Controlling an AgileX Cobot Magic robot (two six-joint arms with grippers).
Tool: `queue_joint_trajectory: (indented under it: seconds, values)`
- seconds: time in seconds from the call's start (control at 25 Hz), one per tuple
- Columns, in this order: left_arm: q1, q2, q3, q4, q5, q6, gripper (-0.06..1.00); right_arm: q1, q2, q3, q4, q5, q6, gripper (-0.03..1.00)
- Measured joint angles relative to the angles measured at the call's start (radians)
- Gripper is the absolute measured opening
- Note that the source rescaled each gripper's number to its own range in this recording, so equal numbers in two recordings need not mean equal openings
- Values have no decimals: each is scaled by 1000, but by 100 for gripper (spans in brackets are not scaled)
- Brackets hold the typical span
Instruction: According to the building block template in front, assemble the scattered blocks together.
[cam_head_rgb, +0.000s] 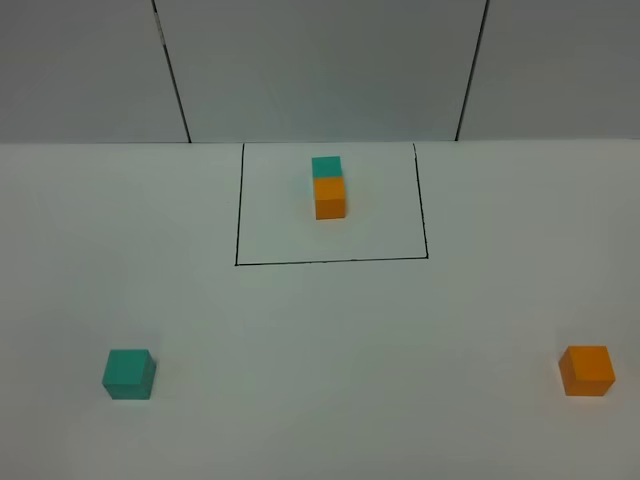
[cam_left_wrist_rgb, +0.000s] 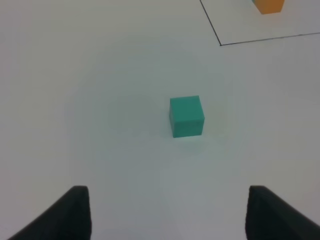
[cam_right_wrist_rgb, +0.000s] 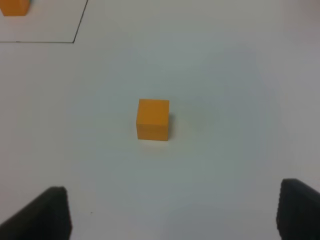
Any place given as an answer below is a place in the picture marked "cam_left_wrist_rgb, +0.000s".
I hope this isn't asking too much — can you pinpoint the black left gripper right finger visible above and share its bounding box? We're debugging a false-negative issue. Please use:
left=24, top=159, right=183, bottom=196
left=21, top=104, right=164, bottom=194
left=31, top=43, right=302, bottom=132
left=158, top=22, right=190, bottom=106
left=245, top=185, right=320, bottom=240

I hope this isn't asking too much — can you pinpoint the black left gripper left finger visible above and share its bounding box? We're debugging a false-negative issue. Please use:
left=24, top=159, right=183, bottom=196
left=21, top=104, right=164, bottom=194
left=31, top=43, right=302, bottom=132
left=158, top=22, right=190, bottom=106
left=10, top=185, right=91, bottom=240

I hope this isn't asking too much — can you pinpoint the template orange cube block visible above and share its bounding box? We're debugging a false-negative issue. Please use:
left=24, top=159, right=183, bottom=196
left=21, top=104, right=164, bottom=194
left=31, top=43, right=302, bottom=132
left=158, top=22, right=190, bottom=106
left=254, top=0, right=285, bottom=15

